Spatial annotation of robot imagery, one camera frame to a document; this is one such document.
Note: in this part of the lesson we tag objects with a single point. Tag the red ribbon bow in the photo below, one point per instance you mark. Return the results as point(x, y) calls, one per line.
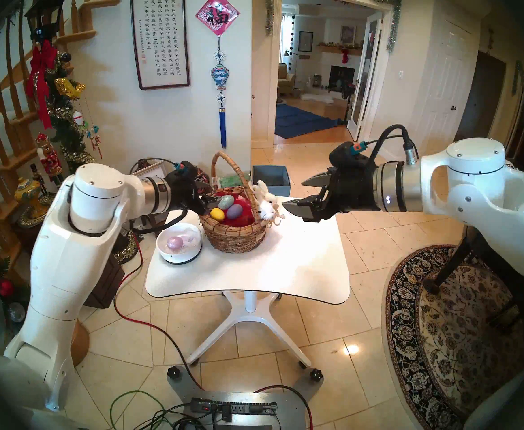
point(40, 75)

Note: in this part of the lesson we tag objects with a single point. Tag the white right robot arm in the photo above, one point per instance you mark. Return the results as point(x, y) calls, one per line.
point(490, 200)

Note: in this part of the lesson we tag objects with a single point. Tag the yellow easter egg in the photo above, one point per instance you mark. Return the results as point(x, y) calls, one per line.
point(217, 215)

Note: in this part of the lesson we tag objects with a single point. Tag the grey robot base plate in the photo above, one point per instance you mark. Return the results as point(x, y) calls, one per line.
point(288, 402)

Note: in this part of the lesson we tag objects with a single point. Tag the small dark nutcracker figure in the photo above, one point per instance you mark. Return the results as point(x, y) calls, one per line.
point(38, 176)

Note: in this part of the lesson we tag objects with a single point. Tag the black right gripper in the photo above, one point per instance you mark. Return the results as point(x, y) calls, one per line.
point(351, 189)

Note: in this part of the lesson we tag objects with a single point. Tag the black lantern lamp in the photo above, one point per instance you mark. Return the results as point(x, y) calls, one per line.
point(44, 15)

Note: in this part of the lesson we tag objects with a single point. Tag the white glass door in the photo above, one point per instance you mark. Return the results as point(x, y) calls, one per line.
point(367, 75)

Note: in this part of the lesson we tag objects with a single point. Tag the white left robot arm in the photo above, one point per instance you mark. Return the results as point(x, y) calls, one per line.
point(69, 263)

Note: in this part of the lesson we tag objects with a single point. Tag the red ball ornament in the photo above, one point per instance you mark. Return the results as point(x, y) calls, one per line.
point(6, 288)

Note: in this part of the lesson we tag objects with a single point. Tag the white panel door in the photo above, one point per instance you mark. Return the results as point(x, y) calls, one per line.
point(445, 88)

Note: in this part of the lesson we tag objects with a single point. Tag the red fabric basket lining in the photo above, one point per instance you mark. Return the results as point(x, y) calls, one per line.
point(246, 218)

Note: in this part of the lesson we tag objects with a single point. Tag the dark wooden side table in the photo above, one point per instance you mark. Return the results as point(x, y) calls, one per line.
point(105, 281)

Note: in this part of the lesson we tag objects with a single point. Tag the red diamond fu decoration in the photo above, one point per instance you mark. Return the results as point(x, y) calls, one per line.
point(217, 13)

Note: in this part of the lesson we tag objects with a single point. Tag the ornate decorative plate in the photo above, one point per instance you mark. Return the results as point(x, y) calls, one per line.
point(33, 214)

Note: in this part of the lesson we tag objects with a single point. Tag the green jade stone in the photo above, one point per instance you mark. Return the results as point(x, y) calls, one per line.
point(231, 180)

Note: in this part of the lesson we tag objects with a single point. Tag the blue floor rug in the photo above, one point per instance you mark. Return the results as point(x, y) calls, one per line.
point(302, 122)

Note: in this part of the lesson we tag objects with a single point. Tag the beige armchair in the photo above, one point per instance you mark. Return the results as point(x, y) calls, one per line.
point(286, 79)

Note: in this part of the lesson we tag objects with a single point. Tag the red nutcracker figure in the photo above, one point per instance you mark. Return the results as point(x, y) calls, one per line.
point(50, 160)

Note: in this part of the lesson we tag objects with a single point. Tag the yellow cloisonne urn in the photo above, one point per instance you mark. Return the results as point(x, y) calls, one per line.
point(28, 189)

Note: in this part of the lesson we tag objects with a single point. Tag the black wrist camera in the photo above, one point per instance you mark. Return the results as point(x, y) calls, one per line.
point(344, 153)
point(186, 169)

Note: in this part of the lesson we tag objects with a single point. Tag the purple easter egg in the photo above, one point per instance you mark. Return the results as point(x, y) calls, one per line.
point(234, 211)

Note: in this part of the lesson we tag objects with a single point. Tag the black fireplace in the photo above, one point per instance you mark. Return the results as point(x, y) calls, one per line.
point(341, 77)

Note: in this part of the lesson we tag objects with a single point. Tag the white plush bunny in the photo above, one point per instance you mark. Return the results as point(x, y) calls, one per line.
point(268, 209)
point(262, 191)

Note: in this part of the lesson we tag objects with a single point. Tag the wooden stair banister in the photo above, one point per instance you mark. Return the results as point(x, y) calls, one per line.
point(98, 2)

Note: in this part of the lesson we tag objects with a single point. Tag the blue vase hanging with tassel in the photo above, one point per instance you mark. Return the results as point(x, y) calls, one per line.
point(220, 77)

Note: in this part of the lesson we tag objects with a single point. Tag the framed calligraphy scroll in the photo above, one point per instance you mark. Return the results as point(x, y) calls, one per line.
point(160, 35)

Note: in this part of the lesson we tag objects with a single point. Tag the blue glitter easter egg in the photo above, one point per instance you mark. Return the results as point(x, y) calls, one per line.
point(226, 202)

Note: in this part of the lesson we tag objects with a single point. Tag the colourful hanging ornaments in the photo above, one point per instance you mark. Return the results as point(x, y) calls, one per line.
point(94, 133)

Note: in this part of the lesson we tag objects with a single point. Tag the small framed red picture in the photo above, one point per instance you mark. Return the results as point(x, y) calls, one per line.
point(152, 170)

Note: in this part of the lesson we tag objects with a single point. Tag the green garland with gold tinsel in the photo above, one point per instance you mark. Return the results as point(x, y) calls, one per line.
point(71, 138)

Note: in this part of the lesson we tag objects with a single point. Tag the white round bowl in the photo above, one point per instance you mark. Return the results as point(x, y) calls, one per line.
point(186, 256)

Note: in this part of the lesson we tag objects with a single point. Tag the white table pedestal base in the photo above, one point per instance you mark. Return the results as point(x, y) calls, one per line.
point(248, 312)

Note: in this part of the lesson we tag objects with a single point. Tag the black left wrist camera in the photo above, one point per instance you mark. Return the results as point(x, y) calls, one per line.
point(186, 169)

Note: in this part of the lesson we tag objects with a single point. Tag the black power strip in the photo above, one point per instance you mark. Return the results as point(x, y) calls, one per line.
point(244, 407)

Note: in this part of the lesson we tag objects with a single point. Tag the white egg ornament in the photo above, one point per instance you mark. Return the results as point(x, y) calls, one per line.
point(78, 118)

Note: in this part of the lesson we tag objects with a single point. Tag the light framed wall picture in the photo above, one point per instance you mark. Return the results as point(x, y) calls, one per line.
point(348, 35)

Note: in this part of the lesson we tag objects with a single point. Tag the black framed wall picture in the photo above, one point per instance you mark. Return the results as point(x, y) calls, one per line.
point(305, 41)

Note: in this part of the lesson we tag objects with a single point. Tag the red christmas stocking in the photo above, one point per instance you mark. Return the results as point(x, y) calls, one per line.
point(345, 56)

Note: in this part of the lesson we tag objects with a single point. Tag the silver tinsel doorway garland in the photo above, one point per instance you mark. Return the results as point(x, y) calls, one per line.
point(394, 26)

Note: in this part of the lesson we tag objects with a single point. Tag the black base knob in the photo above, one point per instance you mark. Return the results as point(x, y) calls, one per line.
point(316, 374)
point(173, 372)

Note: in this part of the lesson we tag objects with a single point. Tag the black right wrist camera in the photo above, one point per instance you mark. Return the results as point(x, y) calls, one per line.
point(344, 153)

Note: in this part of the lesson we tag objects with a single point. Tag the large oriental floral rug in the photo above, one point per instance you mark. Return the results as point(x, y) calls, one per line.
point(414, 380)

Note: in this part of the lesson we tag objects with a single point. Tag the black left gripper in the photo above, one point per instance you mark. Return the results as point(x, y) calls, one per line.
point(188, 194)

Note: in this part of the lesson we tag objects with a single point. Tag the blue fabric storage bin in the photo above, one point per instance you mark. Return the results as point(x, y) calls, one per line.
point(275, 176)

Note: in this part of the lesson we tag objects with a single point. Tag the pink glitter easter egg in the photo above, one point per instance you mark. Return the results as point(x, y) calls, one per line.
point(175, 242)

